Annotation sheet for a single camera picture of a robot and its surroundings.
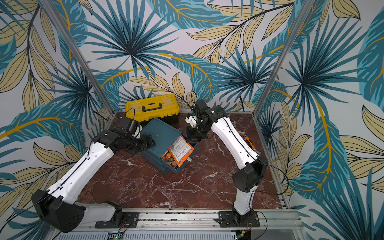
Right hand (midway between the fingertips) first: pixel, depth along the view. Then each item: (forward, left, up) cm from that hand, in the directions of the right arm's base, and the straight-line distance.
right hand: (187, 140), depth 75 cm
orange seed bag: (-4, +4, -3) cm, 6 cm away
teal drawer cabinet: (+8, +14, -7) cm, 18 cm away
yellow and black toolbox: (+32, +15, -7) cm, 36 cm away
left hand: (-2, +19, -3) cm, 20 cm away
